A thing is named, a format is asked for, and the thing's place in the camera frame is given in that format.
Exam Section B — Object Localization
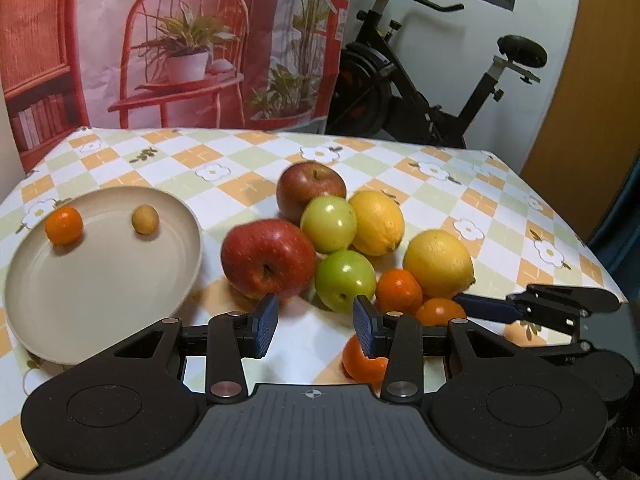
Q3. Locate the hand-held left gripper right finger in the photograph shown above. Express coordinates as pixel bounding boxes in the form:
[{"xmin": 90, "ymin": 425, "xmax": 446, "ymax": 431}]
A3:
[{"xmin": 352, "ymin": 296, "xmax": 541, "ymax": 404}]

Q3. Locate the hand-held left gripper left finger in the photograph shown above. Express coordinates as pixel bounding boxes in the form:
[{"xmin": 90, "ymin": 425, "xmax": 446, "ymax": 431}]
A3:
[{"xmin": 92, "ymin": 294, "xmax": 279, "ymax": 405}]

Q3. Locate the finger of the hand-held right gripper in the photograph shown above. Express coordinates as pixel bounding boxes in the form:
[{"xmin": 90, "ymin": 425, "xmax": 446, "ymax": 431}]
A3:
[{"xmin": 454, "ymin": 284, "xmax": 622, "ymax": 357}]

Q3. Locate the orange tangerine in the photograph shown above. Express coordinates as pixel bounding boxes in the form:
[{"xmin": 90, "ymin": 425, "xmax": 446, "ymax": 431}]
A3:
[
  {"xmin": 44, "ymin": 207, "xmax": 84, "ymax": 246},
  {"xmin": 415, "ymin": 297, "xmax": 467, "ymax": 327},
  {"xmin": 375, "ymin": 269, "xmax": 424, "ymax": 316},
  {"xmin": 341, "ymin": 334, "xmax": 390, "ymax": 382}
]

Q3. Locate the yellow lemon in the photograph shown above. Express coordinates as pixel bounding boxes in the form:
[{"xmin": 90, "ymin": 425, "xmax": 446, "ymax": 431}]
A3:
[
  {"xmin": 348, "ymin": 190, "xmax": 405, "ymax": 257},
  {"xmin": 402, "ymin": 229, "xmax": 475, "ymax": 300}
]

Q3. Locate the large red apple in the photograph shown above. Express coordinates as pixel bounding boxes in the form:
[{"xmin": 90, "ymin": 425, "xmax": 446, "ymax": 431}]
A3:
[{"xmin": 221, "ymin": 219, "xmax": 318, "ymax": 301}]

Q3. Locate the yellowish green apple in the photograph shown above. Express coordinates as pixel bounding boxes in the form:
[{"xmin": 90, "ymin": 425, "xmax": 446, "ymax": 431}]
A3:
[{"xmin": 300, "ymin": 196, "xmax": 359, "ymax": 255}]

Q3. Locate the dark red apple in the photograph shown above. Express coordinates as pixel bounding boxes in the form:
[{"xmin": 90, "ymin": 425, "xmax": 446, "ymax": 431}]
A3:
[{"xmin": 276, "ymin": 161, "xmax": 347, "ymax": 226}]

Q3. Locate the beige round plate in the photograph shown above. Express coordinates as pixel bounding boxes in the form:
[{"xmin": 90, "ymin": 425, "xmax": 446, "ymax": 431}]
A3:
[{"xmin": 4, "ymin": 186, "xmax": 203, "ymax": 365}]

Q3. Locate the small yellow-brown fruit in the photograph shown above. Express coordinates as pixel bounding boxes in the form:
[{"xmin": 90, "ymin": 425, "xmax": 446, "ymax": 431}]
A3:
[{"xmin": 131, "ymin": 204, "xmax": 160, "ymax": 236}]

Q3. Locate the checked floral tablecloth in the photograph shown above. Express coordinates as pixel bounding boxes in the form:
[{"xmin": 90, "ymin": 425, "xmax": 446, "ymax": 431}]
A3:
[{"xmin": 0, "ymin": 126, "xmax": 627, "ymax": 413}]

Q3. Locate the wooden door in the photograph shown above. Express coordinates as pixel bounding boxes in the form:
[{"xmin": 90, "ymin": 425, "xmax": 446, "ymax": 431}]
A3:
[{"xmin": 520, "ymin": 42, "xmax": 640, "ymax": 243}]

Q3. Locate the black exercise bike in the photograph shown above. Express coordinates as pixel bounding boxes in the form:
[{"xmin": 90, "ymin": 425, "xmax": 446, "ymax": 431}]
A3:
[{"xmin": 325, "ymin": 0, "xmax": 549, "ymax": 150}]

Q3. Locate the printed backdrop cloth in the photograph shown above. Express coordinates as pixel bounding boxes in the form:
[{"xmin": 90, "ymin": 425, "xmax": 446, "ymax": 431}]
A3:
[{"xmin": 0, "ymin": 0, "xmax": 359, "ymax": 174}]

